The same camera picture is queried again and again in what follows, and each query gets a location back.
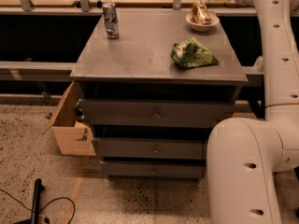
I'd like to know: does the orange crushed soda can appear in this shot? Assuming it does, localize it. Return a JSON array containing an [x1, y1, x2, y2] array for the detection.
[[192, 0, 211, 25]]

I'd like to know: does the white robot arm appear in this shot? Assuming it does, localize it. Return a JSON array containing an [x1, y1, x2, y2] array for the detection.
[[206, 0, 299, 224]]

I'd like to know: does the white paper bowl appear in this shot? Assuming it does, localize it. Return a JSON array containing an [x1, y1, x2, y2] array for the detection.
[[186, 13, 220, 33]]

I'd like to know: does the silver blue tall can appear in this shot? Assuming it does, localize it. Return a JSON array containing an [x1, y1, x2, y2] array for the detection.
[[102, 2, 120, 39]]

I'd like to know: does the green chip bag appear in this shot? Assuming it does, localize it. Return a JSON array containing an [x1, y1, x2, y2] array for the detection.
[[170, 37, 219, 69]]

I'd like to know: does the clear sanitizer bottle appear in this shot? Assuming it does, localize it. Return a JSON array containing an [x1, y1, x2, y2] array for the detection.
[[253, 56, 263, 72]]

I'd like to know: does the grey drawer cabinet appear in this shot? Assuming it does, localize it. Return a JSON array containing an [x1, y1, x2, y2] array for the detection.
[[69, 8, 249, 181]]

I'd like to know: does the top grey drawer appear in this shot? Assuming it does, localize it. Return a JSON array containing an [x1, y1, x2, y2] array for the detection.
[[79, 99, 234, 128]]

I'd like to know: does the grey drawer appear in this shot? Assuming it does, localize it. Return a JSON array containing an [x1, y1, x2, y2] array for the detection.
[[79, 99, 234, 128], [101, 161, 206, 179], [93, 138, 206, 160]]

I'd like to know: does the middle grey drawer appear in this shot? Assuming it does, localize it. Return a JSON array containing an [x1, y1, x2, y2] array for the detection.
[[93, 138, 206, 160]]

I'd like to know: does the bottom grey drawer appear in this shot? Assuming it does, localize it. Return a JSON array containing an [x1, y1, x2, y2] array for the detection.
[[101, 161, 206, 179]]

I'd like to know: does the cardboard box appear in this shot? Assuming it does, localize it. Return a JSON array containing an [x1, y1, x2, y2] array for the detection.
[[44, 82, 96, 156]]

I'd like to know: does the black stand leg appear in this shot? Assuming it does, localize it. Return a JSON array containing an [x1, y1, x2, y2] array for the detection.
[[14, 178, 45, 224]]

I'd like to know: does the black floor cable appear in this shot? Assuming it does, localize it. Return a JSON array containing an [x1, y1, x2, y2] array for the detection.
[[0, 188, 77, 224]]

